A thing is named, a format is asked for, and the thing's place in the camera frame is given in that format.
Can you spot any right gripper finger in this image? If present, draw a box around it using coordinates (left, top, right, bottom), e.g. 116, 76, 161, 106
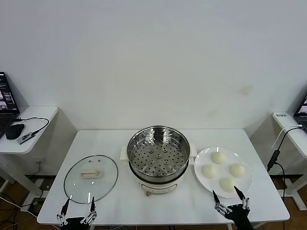
212, 190, 233, 218
234, 186, 251, 211

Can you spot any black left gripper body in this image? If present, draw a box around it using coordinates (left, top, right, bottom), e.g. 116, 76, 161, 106
62, 217, 90, 230

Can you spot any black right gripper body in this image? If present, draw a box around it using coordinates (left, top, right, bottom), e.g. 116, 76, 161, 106
224, 205, 254, 230

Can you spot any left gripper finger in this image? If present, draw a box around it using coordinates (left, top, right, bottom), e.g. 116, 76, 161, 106
56, 198, 71, 227
82, 196, 98, 226

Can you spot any white steamed baozi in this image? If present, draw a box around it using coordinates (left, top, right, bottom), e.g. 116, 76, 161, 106
211, 151, 227, 165
220, 177, 237, 193
229, 163, 246, 178
201, 164, 218, 179

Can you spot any round glass pot lid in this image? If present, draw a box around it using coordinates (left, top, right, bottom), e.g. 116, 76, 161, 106
63, 154, 119, 204

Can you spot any stainless steel steamer basket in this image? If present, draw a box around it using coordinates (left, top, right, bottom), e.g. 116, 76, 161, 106
119, 125, 198, 180

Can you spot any white round plate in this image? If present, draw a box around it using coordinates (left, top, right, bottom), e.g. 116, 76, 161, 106
193, 146, 253, 198

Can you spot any cream electric cooking pot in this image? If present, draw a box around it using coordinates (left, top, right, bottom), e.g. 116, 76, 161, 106
122, 154, 196, 197

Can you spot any white side table with label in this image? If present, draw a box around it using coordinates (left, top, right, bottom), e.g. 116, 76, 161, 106
272, 111, 307, 211

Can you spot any grey usb hub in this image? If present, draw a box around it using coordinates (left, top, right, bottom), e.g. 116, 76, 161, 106
18, 131, 36, 145

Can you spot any black computer mouse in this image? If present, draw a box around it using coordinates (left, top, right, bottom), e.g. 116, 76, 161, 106
5, 123, 25, 140

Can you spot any white side table with mouse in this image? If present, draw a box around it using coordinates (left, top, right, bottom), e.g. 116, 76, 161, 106
0, 106, 59, 199

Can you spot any black laptop with mouse beside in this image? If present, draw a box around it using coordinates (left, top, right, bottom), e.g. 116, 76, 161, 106
0, 71, 21, 139

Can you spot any black cable with adapter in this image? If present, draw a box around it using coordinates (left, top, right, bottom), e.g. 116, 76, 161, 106
267, 126, 303, 204

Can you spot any white laptop cable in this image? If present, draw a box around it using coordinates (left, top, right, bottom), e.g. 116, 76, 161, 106
271, 124, 303, 150

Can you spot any black usb hub cable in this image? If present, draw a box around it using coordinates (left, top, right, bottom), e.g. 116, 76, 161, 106
14, 116, 50, 135

